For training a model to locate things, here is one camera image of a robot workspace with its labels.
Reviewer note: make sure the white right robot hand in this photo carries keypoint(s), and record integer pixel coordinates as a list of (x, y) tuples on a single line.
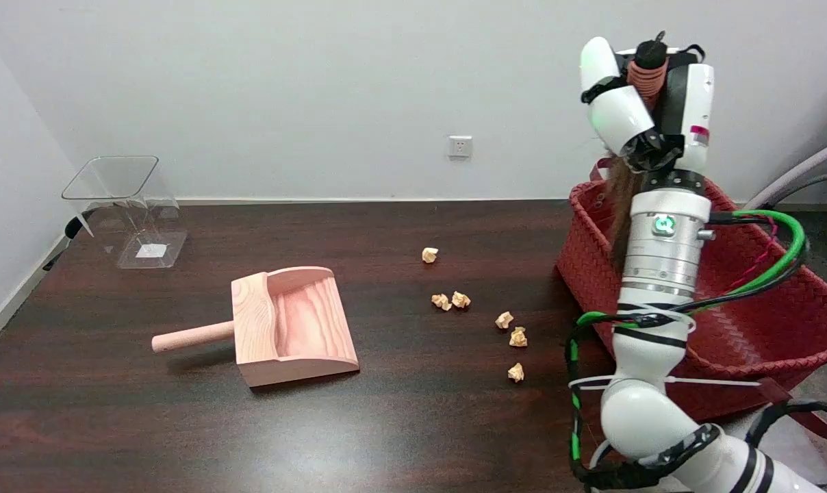
[(619, 113)]

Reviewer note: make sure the small straw hand broom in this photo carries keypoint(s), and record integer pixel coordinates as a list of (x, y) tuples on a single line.
[(622, 205)]

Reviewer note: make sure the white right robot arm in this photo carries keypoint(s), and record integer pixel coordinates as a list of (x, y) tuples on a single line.
[(660, 260)]

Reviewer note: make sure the wooden dustpan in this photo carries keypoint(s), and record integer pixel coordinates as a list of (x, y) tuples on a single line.
[(304, 322)]

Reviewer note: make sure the red woven basket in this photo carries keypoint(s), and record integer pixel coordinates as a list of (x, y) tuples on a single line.
[(762, 322)]

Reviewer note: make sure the clear plastic container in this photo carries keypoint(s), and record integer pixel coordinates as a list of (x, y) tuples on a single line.
[(146, 250)]

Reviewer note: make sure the black bar object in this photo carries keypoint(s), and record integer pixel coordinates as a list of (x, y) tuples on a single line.
[(73, 228)]

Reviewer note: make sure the white wall socket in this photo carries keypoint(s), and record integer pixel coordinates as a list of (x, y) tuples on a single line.
[(459, 146)]

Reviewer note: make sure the gray chair frame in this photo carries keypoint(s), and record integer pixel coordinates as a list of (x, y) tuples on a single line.
[(810, 168)]

